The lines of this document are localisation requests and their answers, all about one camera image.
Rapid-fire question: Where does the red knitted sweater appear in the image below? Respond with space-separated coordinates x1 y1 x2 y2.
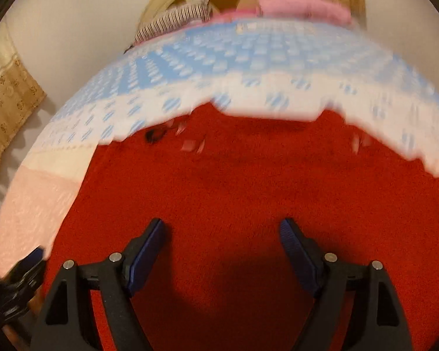
39 102 439 351

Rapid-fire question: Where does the beige side curtain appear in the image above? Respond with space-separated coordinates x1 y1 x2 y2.
0 21 46 163

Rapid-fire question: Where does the polka dot bed quilt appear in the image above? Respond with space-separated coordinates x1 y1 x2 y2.
0 18 439 276

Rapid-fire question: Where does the striped pillow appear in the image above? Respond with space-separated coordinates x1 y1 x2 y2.
133 0 211 45

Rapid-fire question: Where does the pink folded blanket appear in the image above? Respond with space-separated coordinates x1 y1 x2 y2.
258 0 352 26

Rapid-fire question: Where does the pink bed sheet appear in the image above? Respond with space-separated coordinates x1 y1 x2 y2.
210 10 259 23

